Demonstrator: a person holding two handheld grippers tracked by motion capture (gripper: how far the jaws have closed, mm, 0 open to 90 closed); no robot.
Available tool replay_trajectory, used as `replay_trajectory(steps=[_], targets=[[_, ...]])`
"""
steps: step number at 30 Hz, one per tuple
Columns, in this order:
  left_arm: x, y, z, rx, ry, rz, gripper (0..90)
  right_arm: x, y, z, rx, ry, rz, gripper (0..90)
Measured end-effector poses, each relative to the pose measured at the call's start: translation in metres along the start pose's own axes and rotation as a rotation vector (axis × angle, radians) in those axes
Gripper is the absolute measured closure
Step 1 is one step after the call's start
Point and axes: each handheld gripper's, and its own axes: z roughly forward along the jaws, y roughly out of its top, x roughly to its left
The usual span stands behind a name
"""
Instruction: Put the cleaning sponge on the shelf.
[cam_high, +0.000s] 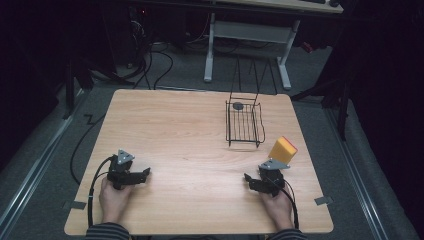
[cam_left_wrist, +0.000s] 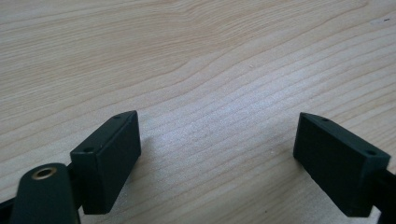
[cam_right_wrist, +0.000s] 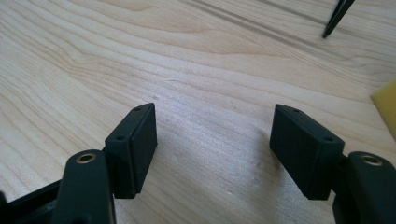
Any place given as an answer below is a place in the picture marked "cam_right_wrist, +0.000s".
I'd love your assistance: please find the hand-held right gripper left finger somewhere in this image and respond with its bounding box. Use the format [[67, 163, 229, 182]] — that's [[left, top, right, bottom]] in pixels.
[[104, 102, 159, 200]]

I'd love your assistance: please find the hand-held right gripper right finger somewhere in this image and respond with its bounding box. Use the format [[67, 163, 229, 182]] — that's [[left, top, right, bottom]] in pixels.
[[269, 104, 346, 201]]

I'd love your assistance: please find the yellow sponge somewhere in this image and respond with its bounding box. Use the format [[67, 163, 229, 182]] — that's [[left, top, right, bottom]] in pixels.
[[370, 78, 396, 142]]

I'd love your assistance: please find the black pointed rod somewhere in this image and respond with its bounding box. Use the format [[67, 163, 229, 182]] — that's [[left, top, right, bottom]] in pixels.
[[321, 0, 356, 39]]

